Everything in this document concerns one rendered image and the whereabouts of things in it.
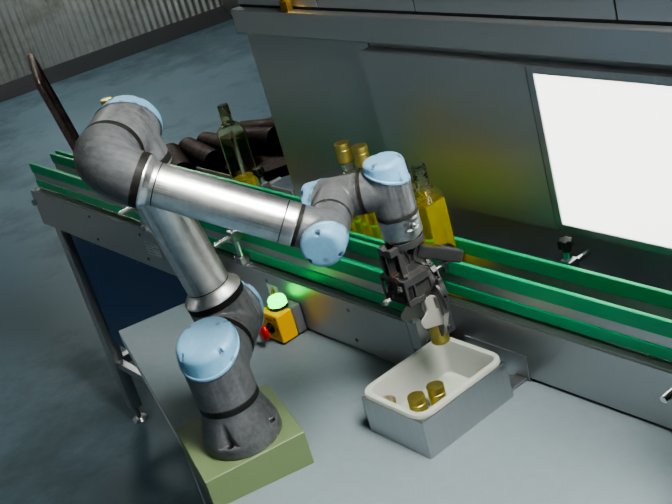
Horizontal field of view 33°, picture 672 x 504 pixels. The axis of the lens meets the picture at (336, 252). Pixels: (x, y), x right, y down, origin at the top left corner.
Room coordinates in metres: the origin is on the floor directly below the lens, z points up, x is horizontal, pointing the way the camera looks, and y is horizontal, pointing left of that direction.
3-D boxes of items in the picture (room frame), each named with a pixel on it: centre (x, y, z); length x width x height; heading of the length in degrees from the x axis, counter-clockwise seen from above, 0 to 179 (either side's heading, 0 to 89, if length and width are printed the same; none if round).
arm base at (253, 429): (1.85, 0.26, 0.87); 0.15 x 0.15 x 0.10
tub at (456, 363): (1.84, -0.11, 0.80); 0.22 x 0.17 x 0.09; 123
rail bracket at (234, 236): (2.47, 0.24, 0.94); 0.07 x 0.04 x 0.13; 123
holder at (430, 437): (1.85, -0.13, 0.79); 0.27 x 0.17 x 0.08; 123
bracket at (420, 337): (2.00, -0.14, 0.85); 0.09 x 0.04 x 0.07; 123
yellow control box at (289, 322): (2.31, 0.16, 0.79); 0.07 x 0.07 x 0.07; 33
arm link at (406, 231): (1.86, -0.12, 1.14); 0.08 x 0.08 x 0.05
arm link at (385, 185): (1.86, -0.12, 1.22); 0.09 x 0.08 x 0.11; 75
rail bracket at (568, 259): (1.89, -0.43, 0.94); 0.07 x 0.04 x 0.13; 123
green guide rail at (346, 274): (2.74, 0.37, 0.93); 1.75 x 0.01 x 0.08; 33
